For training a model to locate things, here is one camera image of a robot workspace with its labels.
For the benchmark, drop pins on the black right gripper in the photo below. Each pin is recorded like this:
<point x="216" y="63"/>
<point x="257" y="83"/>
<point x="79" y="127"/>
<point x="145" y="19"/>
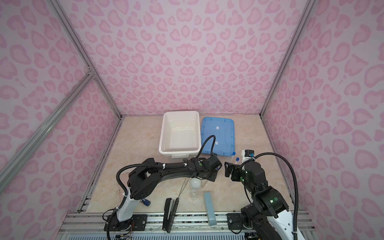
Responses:
<point x="236" y="169"/>

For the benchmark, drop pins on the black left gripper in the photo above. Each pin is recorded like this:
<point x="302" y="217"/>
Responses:
<point x="214" y="176"/>

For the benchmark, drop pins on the white plastic storage bin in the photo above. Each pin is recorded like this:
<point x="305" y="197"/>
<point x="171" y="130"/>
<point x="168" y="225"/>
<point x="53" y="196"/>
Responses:
<point x="180" y="134"/>

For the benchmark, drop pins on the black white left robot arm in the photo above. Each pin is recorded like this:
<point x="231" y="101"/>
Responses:
<point x="138" y="181"/>

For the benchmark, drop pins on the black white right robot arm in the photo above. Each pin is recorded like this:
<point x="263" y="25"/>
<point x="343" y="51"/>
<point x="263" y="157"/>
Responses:
<point x="268" y="214"/>

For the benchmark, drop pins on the clear glass watch dish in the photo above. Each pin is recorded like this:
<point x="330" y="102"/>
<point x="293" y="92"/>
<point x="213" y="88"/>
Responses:
<point x="195" y="183"/>

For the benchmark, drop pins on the small clear glass beaker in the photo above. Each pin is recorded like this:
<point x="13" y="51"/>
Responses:
<point x="194" y="194"/>

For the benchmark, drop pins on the metal tweezers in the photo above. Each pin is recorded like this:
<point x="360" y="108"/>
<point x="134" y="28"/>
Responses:
<point x="183" y="186"/>

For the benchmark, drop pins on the blue plastic bin lid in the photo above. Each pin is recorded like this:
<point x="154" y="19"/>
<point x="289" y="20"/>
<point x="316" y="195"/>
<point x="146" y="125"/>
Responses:
<point x="224" y="131"/>

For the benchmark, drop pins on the light blue rectangular case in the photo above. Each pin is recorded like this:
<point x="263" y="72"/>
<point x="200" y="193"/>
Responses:
<point x="212" y="221"/>

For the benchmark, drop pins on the blue glue stick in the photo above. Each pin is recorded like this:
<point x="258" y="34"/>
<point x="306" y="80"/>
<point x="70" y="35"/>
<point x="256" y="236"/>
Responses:
<point x="146" y="202"/>

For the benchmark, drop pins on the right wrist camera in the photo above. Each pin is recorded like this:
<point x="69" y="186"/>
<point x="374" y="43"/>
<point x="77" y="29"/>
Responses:
<point x="247" y="155"/>

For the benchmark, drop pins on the aluminium front rail base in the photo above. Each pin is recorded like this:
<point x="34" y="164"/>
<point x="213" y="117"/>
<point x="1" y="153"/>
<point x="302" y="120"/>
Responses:
<point x="186" y="226"/>

